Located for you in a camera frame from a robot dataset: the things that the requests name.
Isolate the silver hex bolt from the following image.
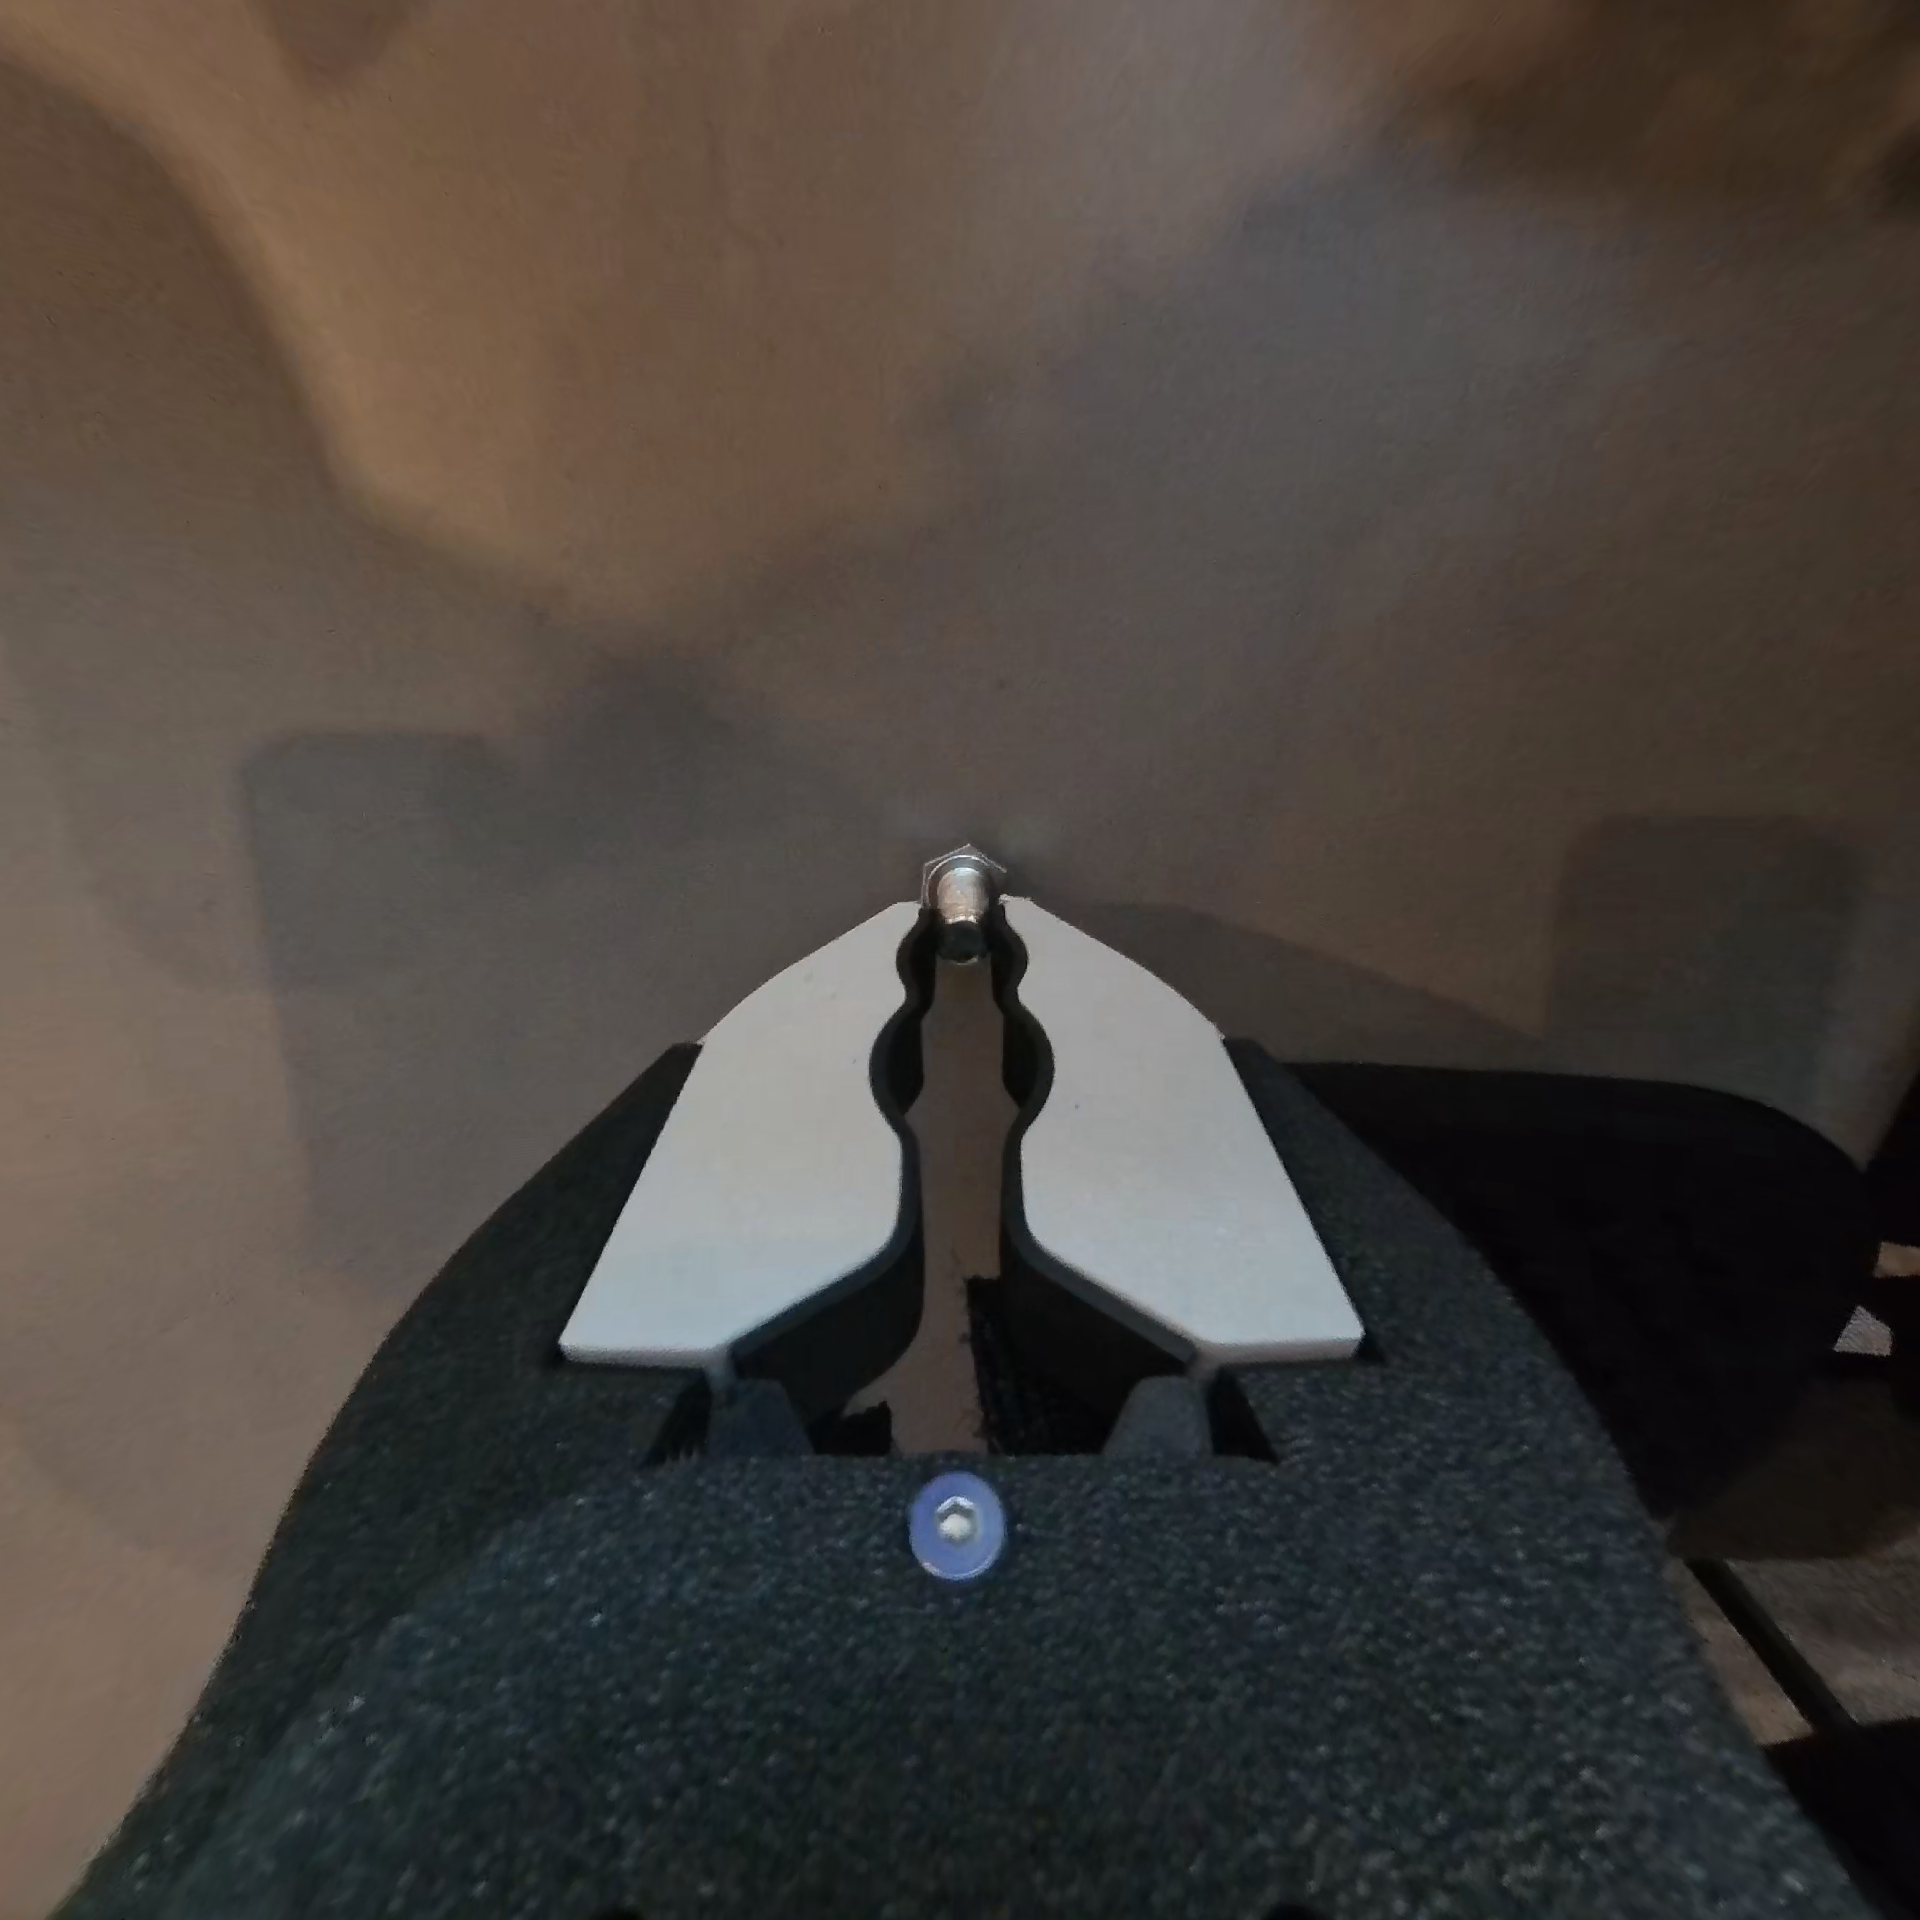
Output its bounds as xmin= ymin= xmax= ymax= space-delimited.
xmin=919 ymin=844 xmax=1003 ymax=962

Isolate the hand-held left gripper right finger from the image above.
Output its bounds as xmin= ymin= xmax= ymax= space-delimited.
xmin=982 ymin=894 xmax=1367 ymax=1368

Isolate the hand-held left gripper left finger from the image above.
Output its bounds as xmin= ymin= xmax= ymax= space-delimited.
xmin=557 ymin=900 xmax=935 ymax=1374

